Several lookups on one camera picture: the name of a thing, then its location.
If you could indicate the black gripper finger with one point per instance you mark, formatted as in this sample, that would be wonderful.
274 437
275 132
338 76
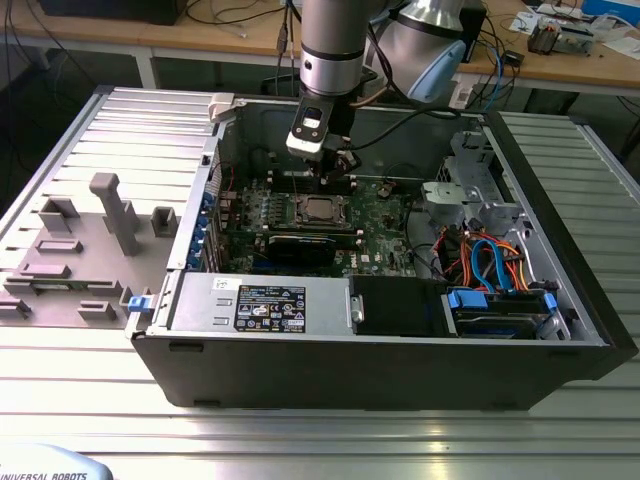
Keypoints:
340 162

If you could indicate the silver CPU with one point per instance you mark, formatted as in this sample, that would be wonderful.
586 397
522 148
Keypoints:
321 209

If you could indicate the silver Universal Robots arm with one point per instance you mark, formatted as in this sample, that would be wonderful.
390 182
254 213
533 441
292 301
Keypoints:
330 50

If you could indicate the black RAM slot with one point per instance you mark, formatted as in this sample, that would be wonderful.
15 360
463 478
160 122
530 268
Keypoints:
282 177
282 186
310 232

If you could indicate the CPU socket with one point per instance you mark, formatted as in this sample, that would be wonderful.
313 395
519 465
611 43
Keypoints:
302 223

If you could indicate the black drive bay cover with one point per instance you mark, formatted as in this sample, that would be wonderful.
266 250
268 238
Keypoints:
395 305

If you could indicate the coin cell battery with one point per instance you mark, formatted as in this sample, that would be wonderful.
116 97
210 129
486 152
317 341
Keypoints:
385 189

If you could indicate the green motherboard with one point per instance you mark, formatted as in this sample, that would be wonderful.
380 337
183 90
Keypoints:
380 225

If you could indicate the black graphics card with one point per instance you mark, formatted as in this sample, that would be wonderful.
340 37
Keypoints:
300 250

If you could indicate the silver metal drive cage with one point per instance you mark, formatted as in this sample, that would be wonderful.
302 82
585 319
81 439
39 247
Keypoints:
450 195

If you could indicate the beige case latch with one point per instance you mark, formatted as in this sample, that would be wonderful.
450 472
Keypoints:
220 107

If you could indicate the blue card retention clip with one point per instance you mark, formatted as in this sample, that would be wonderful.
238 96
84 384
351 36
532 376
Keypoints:
198 235
201 221
208 202
195 252

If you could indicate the wooden desk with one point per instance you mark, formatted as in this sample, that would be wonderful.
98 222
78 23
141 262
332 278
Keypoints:
200 40

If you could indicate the small black box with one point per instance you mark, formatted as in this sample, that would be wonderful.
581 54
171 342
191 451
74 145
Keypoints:
513 58

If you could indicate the hard disk in blue carrier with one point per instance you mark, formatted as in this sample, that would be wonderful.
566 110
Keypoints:
467 300

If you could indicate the grey power supply unit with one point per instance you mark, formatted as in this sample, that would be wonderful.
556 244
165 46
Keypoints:
200 305

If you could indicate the white printed papers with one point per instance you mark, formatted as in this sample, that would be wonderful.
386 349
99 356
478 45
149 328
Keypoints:
525 22

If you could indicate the black open PC case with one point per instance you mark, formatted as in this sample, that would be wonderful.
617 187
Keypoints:
350 370

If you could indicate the small electronic module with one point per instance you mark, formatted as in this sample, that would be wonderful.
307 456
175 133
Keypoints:
542 40

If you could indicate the blue case latch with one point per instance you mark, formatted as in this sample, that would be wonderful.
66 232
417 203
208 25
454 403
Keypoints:
139 304

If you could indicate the black flat device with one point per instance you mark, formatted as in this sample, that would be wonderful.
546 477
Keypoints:
100 12

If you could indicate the grey parts rack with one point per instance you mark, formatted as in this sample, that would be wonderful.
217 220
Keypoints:
75 260

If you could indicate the blue cardboard box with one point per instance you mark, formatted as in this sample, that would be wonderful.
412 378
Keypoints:
610 6

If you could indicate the white paper sheet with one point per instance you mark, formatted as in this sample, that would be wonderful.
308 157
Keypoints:
625 47

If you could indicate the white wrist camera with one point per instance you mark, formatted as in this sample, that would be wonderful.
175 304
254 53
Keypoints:
307 142

